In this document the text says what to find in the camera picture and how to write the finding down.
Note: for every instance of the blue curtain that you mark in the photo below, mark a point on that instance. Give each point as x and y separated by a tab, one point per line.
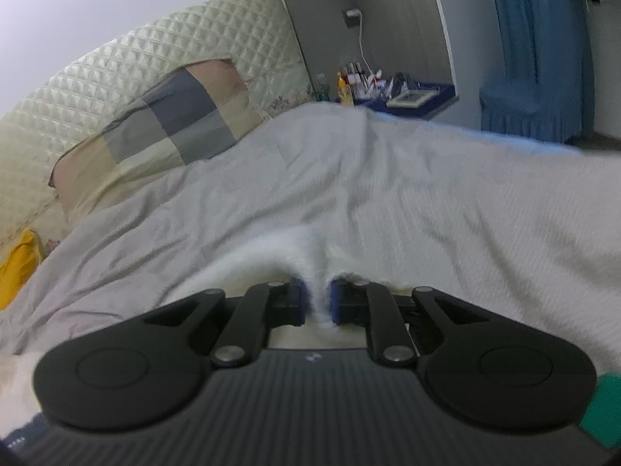
533	58

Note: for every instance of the grey bed blanket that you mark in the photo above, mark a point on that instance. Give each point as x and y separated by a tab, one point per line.
388	179

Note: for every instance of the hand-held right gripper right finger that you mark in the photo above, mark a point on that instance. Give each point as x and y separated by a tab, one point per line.
335	301

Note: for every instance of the white navy fleece garment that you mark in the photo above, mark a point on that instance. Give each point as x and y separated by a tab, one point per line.
271	257

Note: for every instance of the grey built-in cabinet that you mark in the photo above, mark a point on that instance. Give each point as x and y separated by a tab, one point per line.
310	9

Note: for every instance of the cream quilted headboard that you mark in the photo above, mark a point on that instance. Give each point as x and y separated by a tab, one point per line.
145	48

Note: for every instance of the yellow pillow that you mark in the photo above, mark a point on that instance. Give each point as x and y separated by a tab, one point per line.
19	267

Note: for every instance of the green garment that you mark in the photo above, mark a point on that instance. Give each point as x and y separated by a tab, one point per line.
606	407

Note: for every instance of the cluster of small bottles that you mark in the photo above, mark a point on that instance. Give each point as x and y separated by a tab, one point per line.
347	85

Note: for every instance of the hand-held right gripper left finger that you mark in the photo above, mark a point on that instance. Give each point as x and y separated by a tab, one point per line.
299	301

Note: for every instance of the white wall charger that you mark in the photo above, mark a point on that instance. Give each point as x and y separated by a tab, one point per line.
351	17

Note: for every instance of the plaid pillow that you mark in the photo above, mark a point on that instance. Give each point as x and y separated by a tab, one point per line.
170	116

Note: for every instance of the white picture frame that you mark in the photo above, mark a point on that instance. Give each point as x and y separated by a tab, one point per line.
410	98

